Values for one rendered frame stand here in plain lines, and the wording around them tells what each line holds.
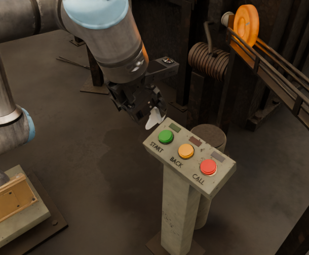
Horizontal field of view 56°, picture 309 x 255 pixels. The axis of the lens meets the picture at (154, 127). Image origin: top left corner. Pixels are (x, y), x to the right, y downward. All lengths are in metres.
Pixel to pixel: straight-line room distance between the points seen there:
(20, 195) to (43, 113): 0.77
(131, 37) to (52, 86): 1.68
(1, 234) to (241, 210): 1.00
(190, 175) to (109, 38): 0.42
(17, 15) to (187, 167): 0.50
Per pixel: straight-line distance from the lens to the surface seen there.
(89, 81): 2.10
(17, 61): 2.53
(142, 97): 0.59
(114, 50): 0.48
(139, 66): 0.51
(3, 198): 1.25
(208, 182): 0.74
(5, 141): 1.28
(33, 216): 1.31
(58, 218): 1.39
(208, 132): 0.95
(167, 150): 0.79
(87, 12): 0.45
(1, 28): 0.51
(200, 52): 1.37
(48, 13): 0.53
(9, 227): 1.32
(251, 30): 1.11
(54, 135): 1.75
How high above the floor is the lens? 1.18
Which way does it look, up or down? 44 degrees down
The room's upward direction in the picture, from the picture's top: straight up
